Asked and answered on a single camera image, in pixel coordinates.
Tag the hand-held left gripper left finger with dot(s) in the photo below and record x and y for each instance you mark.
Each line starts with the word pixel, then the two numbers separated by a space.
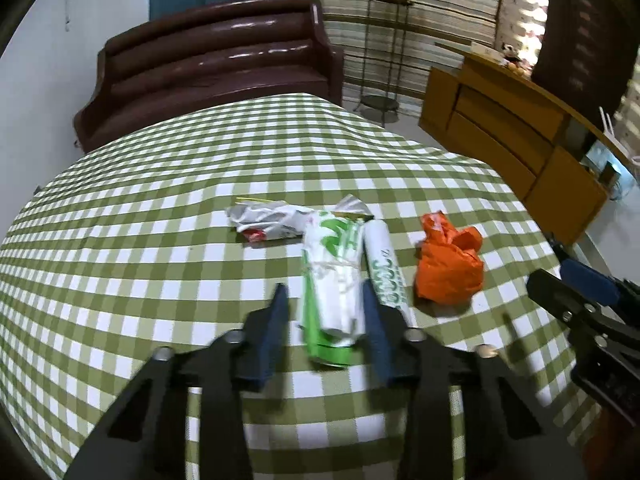
pixel 272 330

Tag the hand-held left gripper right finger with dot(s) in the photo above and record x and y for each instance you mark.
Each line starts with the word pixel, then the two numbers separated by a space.
pixel 377 335

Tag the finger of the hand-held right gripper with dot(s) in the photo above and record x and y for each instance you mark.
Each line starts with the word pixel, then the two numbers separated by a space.
pixel 555 297
pixel 582 277

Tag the green white plastic bag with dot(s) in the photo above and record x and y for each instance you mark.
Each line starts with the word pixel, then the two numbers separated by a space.
pixel 330 280

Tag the person's right forearm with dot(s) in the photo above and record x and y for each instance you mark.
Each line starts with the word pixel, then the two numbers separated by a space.
pixel 622 435

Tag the white tube green print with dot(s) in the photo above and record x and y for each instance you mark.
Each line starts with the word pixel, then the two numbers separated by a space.
pixel 385 265

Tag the orange plastic bag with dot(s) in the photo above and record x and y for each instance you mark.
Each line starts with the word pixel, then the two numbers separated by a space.
pixel 447 270

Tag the crumpled white wrapper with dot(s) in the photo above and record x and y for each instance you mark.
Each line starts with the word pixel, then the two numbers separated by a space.
pixel 270 220

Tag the white router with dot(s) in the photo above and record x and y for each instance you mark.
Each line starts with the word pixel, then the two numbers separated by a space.
pixel 627 150

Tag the green checkered tablecloth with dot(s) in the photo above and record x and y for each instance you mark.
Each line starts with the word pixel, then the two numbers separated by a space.
pixel 150 235

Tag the wooden cabinet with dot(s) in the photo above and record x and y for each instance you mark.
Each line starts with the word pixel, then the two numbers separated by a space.
pixel 500 120

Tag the black metal plant stand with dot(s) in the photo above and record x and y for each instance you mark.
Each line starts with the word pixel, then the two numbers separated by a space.
pixel 380 105

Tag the small plush toy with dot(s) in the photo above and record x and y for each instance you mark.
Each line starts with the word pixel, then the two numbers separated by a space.
pixel 510 52

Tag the white flat box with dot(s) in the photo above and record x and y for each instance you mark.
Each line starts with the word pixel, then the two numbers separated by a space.
pixel 484 50

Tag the purple curtain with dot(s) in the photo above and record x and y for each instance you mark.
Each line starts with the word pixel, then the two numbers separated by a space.
pixel 585 20

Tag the dark brown leather sofa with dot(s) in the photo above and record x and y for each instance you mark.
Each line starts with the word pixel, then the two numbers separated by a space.
pixel 210 60

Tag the patterned sheer curtain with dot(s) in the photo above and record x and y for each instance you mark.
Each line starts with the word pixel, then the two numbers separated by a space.
pixel 520 0

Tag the striped beige curtain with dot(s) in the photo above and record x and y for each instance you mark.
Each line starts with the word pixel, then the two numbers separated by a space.
pixel 450 10

